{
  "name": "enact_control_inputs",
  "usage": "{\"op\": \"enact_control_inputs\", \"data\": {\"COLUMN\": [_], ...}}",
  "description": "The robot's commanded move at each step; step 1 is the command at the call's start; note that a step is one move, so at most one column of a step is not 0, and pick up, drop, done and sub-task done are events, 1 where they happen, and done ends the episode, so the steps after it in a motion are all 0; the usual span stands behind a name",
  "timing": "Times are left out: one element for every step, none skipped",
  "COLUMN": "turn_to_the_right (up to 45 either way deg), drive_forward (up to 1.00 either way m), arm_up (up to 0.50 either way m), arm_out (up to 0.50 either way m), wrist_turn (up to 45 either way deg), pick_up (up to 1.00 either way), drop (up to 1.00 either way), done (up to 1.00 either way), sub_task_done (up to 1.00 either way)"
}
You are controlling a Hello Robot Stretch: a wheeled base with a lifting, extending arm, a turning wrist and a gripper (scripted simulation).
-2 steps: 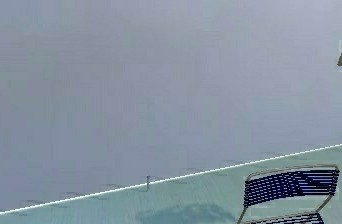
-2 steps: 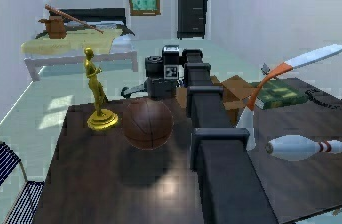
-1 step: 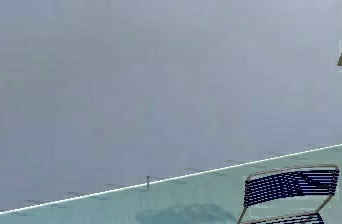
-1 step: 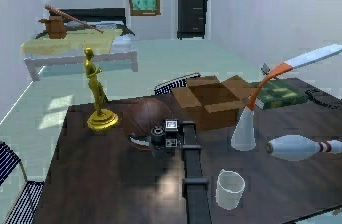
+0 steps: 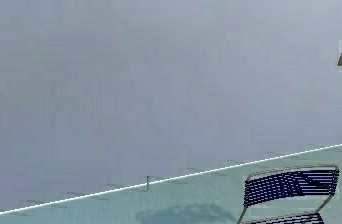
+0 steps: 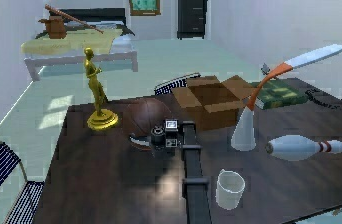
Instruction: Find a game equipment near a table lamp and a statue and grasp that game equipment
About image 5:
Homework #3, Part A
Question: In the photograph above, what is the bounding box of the blue corded metal chair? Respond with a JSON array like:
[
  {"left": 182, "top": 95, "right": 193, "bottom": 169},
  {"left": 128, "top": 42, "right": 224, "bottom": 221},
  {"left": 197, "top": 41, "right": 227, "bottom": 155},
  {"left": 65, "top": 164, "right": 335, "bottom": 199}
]
[{"left": 236, "top": 163, "right": 341, "bottom": 224}]

